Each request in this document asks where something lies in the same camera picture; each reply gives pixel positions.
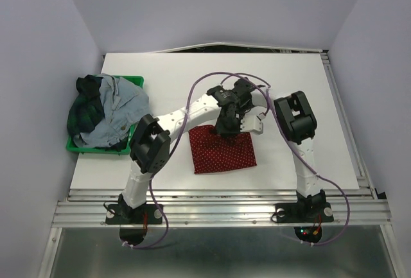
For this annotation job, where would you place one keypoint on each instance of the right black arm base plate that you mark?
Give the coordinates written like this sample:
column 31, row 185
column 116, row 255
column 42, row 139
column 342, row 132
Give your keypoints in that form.
column 299, row 213

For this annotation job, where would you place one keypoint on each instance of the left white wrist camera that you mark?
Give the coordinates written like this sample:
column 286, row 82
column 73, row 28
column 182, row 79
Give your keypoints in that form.
column 251, row 124

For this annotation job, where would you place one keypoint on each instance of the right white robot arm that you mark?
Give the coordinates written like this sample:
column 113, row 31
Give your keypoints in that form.
column 297, row 124

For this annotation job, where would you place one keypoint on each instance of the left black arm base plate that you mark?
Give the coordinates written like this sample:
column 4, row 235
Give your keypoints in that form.
column 146, row 214

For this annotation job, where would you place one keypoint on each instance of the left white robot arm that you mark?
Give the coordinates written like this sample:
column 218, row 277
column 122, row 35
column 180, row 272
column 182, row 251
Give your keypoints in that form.
column 153, row 136

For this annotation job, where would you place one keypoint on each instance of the dark green plaid skirt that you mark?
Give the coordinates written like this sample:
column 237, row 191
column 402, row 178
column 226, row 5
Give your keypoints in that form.
column 86, row 111

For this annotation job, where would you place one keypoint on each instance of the aluminium rail frame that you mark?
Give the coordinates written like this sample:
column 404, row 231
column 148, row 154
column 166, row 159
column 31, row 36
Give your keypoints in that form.
column 223, row 225

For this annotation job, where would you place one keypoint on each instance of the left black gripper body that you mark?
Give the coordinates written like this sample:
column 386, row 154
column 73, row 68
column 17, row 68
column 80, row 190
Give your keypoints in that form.
column 230, row 125

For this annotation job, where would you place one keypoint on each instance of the green plastic bin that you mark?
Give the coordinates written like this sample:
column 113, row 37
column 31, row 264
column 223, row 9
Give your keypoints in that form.
column 124, row 147

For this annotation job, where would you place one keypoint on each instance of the red polka dot skirt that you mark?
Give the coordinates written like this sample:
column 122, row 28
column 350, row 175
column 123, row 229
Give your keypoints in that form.
column 212, row 153

